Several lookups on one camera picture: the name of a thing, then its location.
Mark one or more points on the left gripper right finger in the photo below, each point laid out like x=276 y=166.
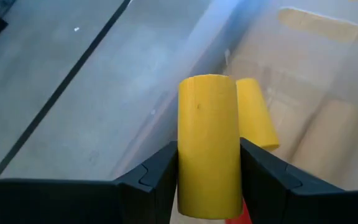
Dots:
x=291 y=199

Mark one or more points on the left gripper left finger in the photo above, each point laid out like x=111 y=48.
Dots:
x=104 y=202

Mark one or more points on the yellow cylinder block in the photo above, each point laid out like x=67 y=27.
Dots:
x=208 y=140
x=255 y=115

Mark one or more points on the clear plastic bin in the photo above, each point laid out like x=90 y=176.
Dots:
x=291 y=68

